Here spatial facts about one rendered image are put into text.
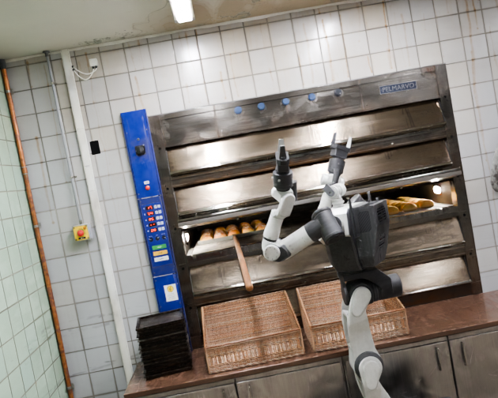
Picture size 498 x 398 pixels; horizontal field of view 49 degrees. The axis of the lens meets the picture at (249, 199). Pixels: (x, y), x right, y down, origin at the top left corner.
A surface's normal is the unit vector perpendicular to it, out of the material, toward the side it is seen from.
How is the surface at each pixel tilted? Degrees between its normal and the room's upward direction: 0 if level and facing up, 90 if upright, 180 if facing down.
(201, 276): 70
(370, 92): 92
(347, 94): 90
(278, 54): 90
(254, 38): 90
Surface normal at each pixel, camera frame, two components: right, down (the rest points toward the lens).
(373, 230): -0.51, 0.15
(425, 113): -0.02, -0.29
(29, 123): 0.04, 0.04
